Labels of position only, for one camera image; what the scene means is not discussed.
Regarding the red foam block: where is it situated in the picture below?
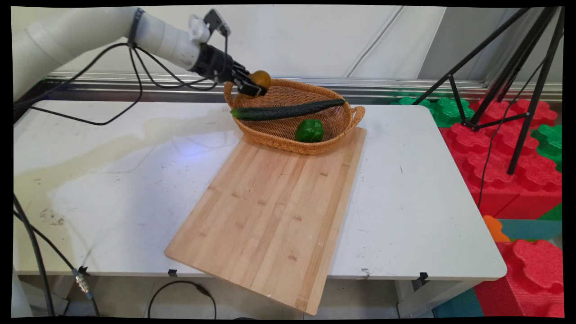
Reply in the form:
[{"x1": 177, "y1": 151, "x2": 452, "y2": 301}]
[
  {"x1": 468, "y1": 98, "x2": 558, "y2": 127},
  {"x1": 473, "y1": 239, "x2": 565, "y2": 318},
  {"x1": 439, "y1": 121, "x2": 563, "y2": 220}
]

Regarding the oval wicker basket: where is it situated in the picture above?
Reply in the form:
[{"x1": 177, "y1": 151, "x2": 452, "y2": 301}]
[{"x1": 224, "y1": 79, "x2": 366, "y2": 156}]

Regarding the thick black cable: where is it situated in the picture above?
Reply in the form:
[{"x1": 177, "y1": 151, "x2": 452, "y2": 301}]
[{"x1": 13, "y1": 194, "x2": 57, "y2": 318}]

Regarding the black cable with metal connector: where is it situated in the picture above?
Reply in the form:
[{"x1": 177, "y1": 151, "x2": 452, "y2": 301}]
[{"x1": 13, "y1": 211, "x2": 100, "y2": 318}]

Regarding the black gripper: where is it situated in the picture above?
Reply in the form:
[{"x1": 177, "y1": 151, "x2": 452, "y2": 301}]
[{"x1": 193, "y1": 43, "x2": 267, "y2": 98}]

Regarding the green bell pepper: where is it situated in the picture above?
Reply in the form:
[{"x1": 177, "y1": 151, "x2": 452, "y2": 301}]
[{"x1": 295, "y1": 119, "x2": 324, "y2": 144}]

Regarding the teal foam mat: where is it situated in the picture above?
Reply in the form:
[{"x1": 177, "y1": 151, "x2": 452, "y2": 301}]
[{"x1": 497, "y1": 218, "x2": 563, "y2": 242}]

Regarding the black looped cable with plug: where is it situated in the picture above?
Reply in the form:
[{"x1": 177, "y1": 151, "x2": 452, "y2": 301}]
[{"x1": 148, "y1": 281, "x2": 217, "y2": 319}]

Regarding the white table leg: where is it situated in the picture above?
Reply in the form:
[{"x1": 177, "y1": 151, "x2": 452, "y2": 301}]
[{"x1": 395, "y1": 278, "x2": 480, "y2": 319}]

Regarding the green foam block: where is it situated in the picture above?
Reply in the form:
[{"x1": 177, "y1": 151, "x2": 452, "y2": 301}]
[
  {"x1": 391, "y1": 96, "x2": 476, "y2": 128},
  {"x1": 531, "y1": 124, "x2": 563, "y2": 172}
]

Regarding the long black arm cable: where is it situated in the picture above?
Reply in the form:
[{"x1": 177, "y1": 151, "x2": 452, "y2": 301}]
[{"x1": 13, "y1": 43, "x2": 144, "y2": 126}]

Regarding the aluminium window rail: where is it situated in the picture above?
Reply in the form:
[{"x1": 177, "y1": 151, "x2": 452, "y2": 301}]
[{"x1": 45, "y1": 72, "x2": 563, "y2": 103}]

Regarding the black tripod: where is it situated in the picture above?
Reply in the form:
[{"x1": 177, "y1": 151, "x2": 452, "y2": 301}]
[{"x1": 412, "y1": 7, "x2": 565, "y2": 176}]

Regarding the wooden cutting board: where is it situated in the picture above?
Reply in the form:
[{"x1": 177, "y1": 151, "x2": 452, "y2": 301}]
[{"x1": 164, "y1": 127, "x2": 367, "y2": 315}]

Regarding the black arm cable strap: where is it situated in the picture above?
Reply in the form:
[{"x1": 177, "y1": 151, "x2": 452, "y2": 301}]
[{"x1": 127, "y1": 8, "x2": 145, "y2": 45}]

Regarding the long dark green cucumber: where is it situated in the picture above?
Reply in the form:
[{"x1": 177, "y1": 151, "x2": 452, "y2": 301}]
[{"x1": 230, "y1": 99, "x2": 346, "y2": 121}]

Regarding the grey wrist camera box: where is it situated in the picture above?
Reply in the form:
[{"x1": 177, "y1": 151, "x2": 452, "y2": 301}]
[{"x1": 203, "y1": 9, "x2": 231, "y2": 36}]

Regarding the orange foam piece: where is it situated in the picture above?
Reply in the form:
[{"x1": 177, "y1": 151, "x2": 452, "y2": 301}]
[{"x1": 483, "y1": 215, "x2": 511, "y2": 243}]

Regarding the thin black tripod cable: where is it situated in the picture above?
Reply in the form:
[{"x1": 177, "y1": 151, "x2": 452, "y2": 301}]
[{"x1": 477, "y1": 58, "x2": 547, "y2": 210}]

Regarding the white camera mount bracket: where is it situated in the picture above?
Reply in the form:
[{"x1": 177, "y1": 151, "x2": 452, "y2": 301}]
[{"x1": 188, "y1": 14, "x2": 211, "y2": 43}]

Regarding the brown potato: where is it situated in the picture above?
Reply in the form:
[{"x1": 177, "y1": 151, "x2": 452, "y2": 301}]
[{"x1": 245, "y1": 70, "x2": 272, "y2": 93}]

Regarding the short black arm cable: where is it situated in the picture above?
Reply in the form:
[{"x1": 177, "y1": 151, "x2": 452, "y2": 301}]
[{"x1": 130, "y1": 34, "x2": 229, "y2": 91}]

